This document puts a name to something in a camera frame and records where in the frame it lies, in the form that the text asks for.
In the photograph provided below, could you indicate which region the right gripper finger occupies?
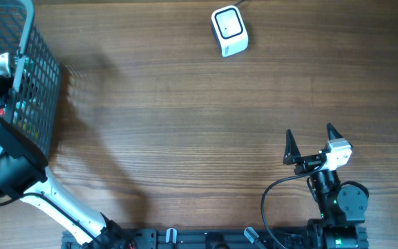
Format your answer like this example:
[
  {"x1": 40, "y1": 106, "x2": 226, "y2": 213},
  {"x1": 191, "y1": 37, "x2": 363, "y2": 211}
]
[
  {"x1": 326, "y1": 122, "x2": 343, "y2": 140},
  {"x1": 283, "y1": 129, "x2": 301, "y2": 165}
]

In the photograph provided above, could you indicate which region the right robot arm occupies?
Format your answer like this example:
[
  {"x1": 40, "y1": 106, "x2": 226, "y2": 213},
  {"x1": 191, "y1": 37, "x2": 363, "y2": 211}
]
[{"x1": 283, "y1": 123, "x2": 370, "y2": 249}]

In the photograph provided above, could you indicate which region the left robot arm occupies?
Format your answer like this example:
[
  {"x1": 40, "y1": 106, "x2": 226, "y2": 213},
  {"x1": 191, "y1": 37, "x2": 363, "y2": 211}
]
[{"x1": 0, "y1": 53, "x2": 135, "y2": 248}]

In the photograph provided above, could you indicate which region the white barcode scanner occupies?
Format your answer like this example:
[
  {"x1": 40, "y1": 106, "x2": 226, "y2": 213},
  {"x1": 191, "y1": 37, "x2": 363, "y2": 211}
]
[{"x1": 211, "y1": 5, "x2": 249, "y2": 57}]

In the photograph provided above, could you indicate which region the grey plastic mesh basket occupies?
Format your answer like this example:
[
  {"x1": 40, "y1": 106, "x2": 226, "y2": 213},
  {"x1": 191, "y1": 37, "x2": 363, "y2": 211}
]
[{"x1": 0, "y1": 1, "x2": 61, "y2": 155}]

